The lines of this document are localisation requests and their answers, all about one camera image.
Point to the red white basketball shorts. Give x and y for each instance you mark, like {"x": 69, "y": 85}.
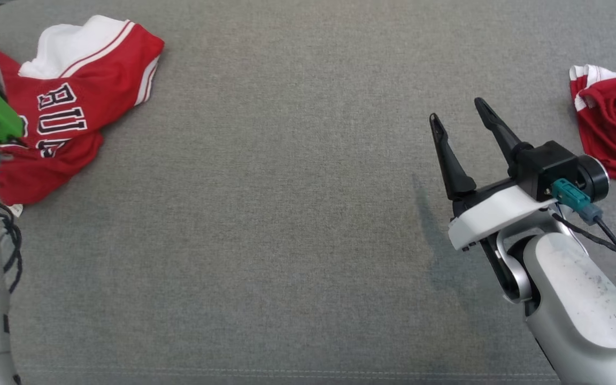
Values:
{"x": 613, "y": 128}

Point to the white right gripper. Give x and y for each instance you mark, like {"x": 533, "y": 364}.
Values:
{"x": 492, "y": 214}

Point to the teal right camera connector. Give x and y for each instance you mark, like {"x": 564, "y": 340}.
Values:
{"x": 570, "y": 195}

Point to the grey fabric sofa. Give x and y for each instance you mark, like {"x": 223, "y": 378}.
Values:
{"x": 265, "y": 214}

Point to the red white basketball jersey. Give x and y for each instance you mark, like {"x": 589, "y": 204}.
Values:
{"x": 72, "y": 80}

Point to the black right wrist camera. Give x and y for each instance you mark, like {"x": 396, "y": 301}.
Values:
{"x": 554, "y": 166}

